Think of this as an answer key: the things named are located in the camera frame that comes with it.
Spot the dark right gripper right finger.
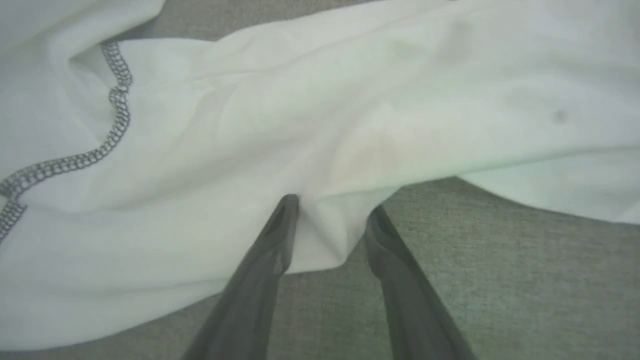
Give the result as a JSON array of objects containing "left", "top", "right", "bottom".
[{"left": 363, "top": 205, "right": 478, "bottom": 360}]

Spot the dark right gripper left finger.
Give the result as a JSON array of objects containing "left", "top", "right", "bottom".
[{"left": 181, "top": 193, "right": 301, "bottom": 360}]

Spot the white garment with grey stitching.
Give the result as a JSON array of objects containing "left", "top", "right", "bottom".
[{"left": 0, "top": 0, "right": 640, "bottom": 352}]

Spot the grey fabric sofa cushion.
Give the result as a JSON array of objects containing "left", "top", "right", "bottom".
[{"left": 0, "top": 0, "right": 640, "bottom": 360}]

